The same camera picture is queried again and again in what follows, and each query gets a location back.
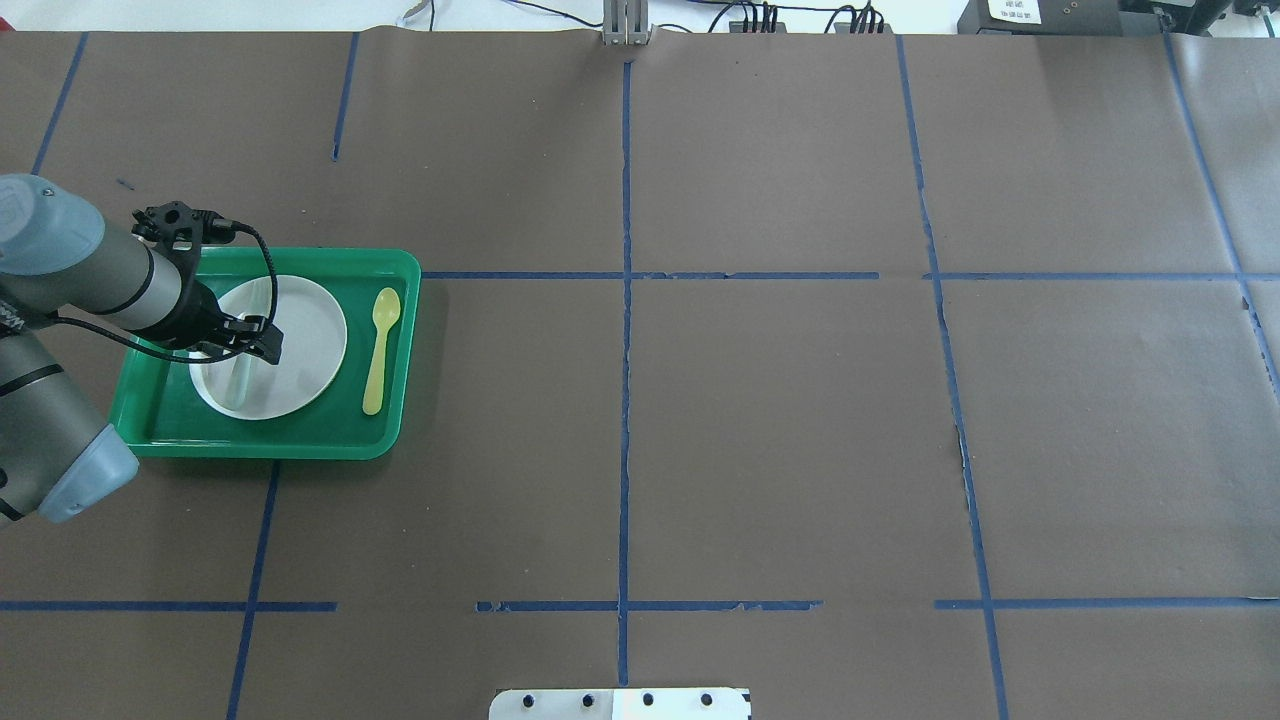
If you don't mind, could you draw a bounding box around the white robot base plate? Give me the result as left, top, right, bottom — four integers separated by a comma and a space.
488, 685, 753, 719

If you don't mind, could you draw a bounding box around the black camera cable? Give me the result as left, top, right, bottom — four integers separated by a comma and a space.
45, 225, 280, 364

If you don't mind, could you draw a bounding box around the brown paper table cover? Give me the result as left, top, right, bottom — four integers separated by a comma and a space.
3, 28, 1277, 719

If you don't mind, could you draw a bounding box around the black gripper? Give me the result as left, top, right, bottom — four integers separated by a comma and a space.
172, 281, 284, 365

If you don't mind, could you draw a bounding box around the white round plate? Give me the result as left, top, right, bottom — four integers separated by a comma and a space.
189, 275, 348, 421

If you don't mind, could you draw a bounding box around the green plastic tray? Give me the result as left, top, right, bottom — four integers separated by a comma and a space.
110, 247, 421, 461

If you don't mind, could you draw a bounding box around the aluminium frame post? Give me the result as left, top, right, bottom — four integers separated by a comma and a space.
600, 0, 653, 47

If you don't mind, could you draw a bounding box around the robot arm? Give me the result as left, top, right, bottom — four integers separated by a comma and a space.
1, 174, 284, 527

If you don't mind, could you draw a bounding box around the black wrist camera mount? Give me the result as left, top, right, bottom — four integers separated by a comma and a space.
131, 201, 239, 283

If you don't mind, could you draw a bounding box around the black electronics box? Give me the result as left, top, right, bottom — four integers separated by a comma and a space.
956, 1, 1123, 37

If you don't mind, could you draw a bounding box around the yellow plastic spoon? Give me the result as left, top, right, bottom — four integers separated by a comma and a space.
361, 287, 402, 416

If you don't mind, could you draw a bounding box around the translucent pale green fork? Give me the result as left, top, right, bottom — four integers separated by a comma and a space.
223, 279, 273, 413

